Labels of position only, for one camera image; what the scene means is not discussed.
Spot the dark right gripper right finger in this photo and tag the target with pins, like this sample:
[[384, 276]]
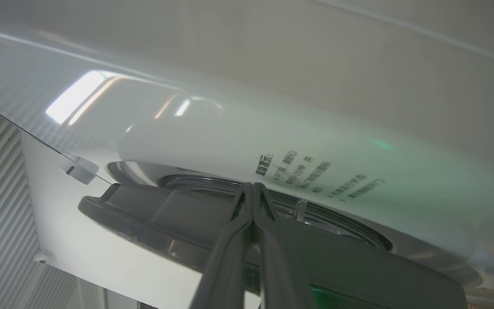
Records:
[[279, 266]]

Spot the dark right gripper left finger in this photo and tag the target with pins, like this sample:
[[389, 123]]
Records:
[[225, 266]]

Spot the dark round washing machine door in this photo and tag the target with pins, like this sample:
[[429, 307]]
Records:
[[165, 219]]

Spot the white front-load washing machine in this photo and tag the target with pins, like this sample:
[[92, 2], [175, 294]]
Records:
[[315, 128]]

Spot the white round ceiling sensor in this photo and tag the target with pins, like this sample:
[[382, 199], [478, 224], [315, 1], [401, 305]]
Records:
[[80, 170]]

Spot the white dome security camera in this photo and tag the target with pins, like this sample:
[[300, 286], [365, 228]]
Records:
[[42, 258]]

